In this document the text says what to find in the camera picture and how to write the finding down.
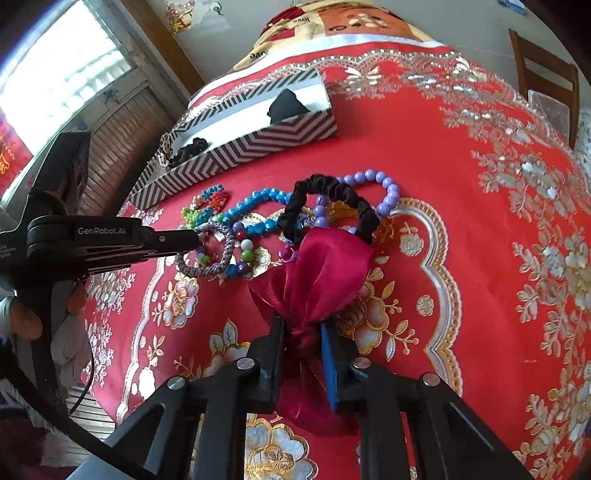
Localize blue bead bracelet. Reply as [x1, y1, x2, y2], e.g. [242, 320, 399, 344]
[217, 187, 296, 238]

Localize brown scrunchie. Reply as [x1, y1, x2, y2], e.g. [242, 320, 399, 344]
[168, 137, 211, 167]

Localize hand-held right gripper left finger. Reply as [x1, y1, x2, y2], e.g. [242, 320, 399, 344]
[69, 314, 287, 480]

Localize person's left hand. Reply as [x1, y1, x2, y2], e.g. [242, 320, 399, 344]
[0, 281, 93, 389]

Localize grey braided hair tie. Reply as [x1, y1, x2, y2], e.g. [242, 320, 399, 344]
[177, 220, 237, 279]

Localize black hair clip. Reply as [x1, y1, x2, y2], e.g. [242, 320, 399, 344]
[268, 89, 311, 125]

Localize red hanging decoration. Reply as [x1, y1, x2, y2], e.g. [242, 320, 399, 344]
[0, 108, 35, 195]

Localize purple bead bracelet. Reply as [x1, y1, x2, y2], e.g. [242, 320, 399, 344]
[314, 169, 402, 232]

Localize thin black cable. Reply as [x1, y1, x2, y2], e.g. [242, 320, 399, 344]
[67, 318, 95, 416]

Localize wooden chair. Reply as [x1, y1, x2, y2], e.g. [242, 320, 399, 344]
[508, 28, 580, 148]

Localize shiny plastic sheet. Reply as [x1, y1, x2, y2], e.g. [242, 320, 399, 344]
[529, 90, 571, 134]

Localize white wall hook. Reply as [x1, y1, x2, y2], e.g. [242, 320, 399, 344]
[198, 0, 229, 26]

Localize striped cardboard box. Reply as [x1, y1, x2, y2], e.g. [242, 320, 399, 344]
[127, 68, 339, 210]

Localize thick black cable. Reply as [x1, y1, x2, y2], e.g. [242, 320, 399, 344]
[0, 360, 158, 480]

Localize black scrunchie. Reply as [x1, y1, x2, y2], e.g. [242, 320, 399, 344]
[277, 173, 380, 245]

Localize printed blanket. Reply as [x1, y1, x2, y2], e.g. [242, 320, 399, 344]
[187, 0, 455, 109]

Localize window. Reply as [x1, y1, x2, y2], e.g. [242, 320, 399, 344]
[0, 0, 139, 153]

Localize brown wooden post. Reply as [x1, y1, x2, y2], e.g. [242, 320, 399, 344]
[120, 0, 204, 93]

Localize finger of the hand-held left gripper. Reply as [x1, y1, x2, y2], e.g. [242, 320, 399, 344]
[141, 228, 205, 260]

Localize red satin bow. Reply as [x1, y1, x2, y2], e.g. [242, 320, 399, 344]
[247, 227, 377, 437]

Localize red gold wall sticker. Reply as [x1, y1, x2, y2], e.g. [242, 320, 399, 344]
[164, 0, 195, 33]

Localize multicolour bead bracelet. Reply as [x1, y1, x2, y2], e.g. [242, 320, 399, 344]
[196, 231, 259, 278]

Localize green spiral hair tie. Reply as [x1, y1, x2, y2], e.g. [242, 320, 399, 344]
[181, 207, 218, 229]

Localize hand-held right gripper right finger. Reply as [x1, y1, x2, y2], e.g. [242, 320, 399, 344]
[318, 320, 536, 480]

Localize slatted wooden panel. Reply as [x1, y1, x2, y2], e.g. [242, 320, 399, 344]
[60, 83, 185, 217]

